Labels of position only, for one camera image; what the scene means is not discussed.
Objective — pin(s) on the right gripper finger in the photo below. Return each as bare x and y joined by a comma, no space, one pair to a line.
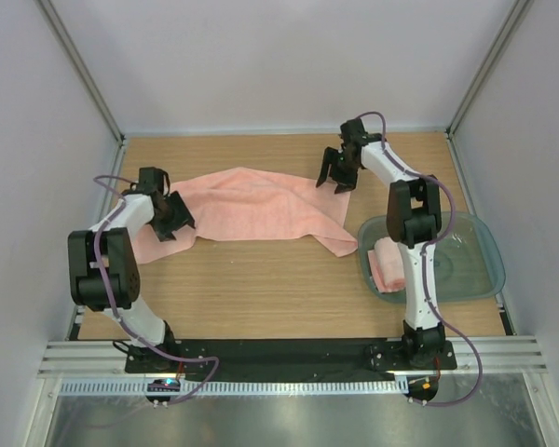
344,187
326,164

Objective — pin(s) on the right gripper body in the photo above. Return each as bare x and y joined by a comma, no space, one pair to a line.
347,170

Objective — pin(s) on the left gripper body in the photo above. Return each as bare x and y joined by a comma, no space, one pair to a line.
164,218

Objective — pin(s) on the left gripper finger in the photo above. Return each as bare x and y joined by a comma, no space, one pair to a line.
164,236
181,214

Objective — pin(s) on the plain pink towel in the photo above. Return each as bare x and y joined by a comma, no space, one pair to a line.
242,204

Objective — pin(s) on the pink bunny towel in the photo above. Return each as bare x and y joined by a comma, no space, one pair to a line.
386,266

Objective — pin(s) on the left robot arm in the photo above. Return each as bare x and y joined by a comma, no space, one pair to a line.
103,271

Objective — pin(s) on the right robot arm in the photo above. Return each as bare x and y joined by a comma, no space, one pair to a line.
414,222

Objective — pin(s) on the clear blue plastic tray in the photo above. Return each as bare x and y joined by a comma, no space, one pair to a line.
468,265

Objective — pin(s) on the white slotted cable duct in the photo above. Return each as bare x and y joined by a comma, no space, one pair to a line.
165,387

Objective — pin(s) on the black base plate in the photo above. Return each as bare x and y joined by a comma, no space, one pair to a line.
284,356

